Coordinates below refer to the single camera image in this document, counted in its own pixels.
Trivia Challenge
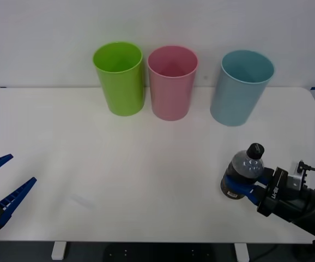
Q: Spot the pink plastic bin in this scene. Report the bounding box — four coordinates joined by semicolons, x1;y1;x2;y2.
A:
147;45;199;121

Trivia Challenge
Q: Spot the pale blue plastic bin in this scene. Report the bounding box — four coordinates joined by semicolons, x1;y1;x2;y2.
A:
209;50;275;127

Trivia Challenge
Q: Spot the dark bottle with black cap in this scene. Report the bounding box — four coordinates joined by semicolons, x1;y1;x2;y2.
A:
219;142;266;201

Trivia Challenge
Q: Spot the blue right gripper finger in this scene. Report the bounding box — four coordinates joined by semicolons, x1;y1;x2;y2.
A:
258;167;275;187
222;175;269;208

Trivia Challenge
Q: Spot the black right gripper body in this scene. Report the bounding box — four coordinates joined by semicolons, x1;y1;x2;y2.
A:
256;166;307;222

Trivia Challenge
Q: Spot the green plastic bin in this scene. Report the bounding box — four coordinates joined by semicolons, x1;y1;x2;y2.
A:
92;41;144;117

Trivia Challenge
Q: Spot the white table leg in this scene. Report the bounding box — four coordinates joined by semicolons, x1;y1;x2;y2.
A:
51;241;66;260
233;242;250;262

